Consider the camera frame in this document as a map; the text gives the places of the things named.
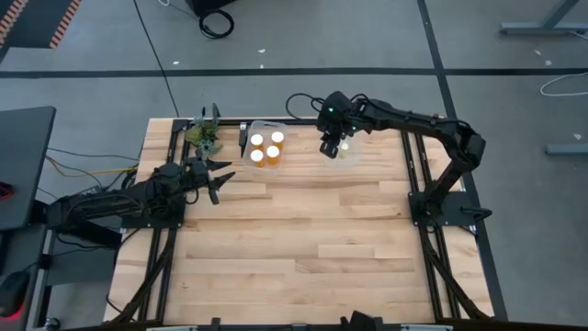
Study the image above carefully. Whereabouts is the coiled black cable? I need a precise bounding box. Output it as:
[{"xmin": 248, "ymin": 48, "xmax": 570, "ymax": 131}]
[{"xmin": 198, "ymin": 8, "xmax": 235, "ymax": 40}]

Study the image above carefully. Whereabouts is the thin black floor cable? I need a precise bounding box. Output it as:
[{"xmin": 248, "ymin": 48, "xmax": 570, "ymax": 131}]
[{"xmin": 132, "ymin": 0, "xmax": 180, "ymax": 119}]

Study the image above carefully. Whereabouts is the black power adapter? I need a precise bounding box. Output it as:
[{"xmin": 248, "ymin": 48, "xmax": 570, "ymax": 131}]
[{"xmin": 68, "ymin": 183, "xmax": 105, "ymax": 199}]

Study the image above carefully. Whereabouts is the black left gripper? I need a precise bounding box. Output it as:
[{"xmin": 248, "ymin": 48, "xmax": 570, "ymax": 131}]
[{"xmin": 181, "ymin": 155, "xmax": 237, "ymax": 206}]

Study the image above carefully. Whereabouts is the black desk leg beam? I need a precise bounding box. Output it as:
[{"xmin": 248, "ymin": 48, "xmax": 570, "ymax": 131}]
[{"xmin": 29, "ymin": 200, "xmax": 123, "ymax": 252}]

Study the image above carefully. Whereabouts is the yellow cable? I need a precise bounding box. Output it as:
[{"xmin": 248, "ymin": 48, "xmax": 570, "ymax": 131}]
[{"xmin": 44, "ymin": 154, "xmax": 140, "ymax": 179}]

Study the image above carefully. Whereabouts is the white floor cable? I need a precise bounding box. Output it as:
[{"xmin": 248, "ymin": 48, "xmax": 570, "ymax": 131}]
[{"xmin": 539, "ymin": 71, "xmax": 588, "ymax": 97}]

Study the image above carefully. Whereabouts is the black mat with orange stripes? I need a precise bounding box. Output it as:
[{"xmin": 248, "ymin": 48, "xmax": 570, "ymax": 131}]
[{"xmin": 0, "ymin": 0, "xmax": 83, "ymax": 50}]

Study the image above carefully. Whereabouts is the black aluminium table frame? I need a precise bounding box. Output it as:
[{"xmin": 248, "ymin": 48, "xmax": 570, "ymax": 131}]
[{"xmin": 109, "ymin": 117, "xmax": 495, "ymax": 331}]

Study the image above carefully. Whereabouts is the black blocky object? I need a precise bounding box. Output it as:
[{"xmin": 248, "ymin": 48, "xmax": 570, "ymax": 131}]
[{"xmin": 339, "ymin": 310, "xmax": 383, "ymax": 331}]

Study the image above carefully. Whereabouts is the dark grey desk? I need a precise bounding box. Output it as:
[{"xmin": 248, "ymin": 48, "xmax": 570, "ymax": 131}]
[{"xmin": 0, "ymin": 106, "xmax": 57, "ymax": 231}]

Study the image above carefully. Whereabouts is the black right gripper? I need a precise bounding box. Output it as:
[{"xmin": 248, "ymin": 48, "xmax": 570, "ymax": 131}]
[{"xmin": 315, "ymin": 90, "xmax": 367, "ymax": 160}]

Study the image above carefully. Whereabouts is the clear plastic bin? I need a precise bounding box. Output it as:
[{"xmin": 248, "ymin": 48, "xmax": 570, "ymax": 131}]
[
  {"xmin": 319, "ymin": 114, "xmax": 362, "ymax": 169},
  {"xmin": 242, "ymin": 120, "xmax": 288, "ymax": 179}
]

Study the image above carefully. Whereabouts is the grey table foot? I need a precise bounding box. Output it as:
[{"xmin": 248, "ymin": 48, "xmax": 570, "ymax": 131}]
[
  {"xmin": 499, "ymin": 0, "xmax": 588, "ymax": 38},
  {"xmin": 545, "ymin": 143, "xmax": 588, "ymax": 156}
]

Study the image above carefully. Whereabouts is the artificial green plant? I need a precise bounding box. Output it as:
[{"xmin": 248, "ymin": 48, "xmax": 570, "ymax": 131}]
[{"xmin": 184, "ymin": 117, "xmax": 224, "ymax": 157}]

